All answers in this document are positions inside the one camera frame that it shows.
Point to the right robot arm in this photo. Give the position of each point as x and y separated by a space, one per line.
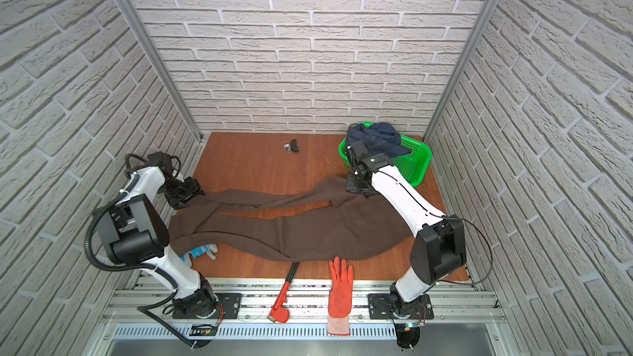
439 248

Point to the blue grey work glove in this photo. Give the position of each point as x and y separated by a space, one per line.
210 250

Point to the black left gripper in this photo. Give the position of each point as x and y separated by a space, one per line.
185 193

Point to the red pipe wrench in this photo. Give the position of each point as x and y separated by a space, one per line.
279 313

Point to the small black relay component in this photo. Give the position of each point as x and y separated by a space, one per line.
292 146

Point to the brown trousers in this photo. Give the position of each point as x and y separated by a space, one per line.
320 224

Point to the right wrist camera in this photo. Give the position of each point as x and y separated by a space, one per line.
356 152

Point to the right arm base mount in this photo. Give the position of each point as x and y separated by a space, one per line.
384 306

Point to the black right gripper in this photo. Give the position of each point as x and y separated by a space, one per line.
351 185

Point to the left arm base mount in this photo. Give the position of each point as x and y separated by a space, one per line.
229 304

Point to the green plastic basket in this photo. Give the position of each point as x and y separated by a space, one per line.
412 166

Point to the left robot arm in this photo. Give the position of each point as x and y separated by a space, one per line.
129 234

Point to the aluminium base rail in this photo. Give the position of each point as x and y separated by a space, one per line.
307 304

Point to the red rubber glove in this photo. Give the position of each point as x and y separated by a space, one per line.
340 297

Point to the dark blue jeans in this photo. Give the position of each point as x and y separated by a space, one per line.
377 138

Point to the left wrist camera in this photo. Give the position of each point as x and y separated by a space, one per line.
170 165

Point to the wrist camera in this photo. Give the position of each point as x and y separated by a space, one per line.
170 165
356 152

